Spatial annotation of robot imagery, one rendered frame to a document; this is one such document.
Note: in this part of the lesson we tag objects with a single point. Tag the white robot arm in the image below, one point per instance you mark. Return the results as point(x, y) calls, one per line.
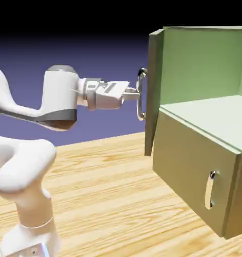
point(58, 94)

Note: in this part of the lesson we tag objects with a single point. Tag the green cabinet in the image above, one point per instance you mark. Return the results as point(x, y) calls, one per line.
point(205, 124)

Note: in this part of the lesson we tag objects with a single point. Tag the green cabinet door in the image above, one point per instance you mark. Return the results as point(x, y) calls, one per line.
point(191, 170)
point(153, 90)

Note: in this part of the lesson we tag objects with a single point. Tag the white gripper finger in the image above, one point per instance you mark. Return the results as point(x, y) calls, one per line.
point(131, 88)
point(131, 97)

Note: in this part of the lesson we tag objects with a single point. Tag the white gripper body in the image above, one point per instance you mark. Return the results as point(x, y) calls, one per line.
point(111, 94)

